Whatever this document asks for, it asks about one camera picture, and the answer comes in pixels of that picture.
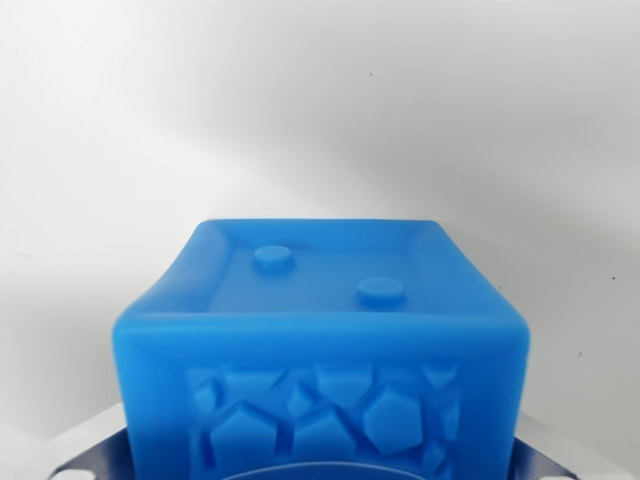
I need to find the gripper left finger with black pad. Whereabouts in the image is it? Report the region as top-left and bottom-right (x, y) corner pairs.
(47, 403), (133, 480)

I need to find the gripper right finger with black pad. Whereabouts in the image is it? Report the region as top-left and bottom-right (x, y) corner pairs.
(510, 412), (601, 480)

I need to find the blue textured rubber cube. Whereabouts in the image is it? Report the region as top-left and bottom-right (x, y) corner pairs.
(110, 217), (532, 480)

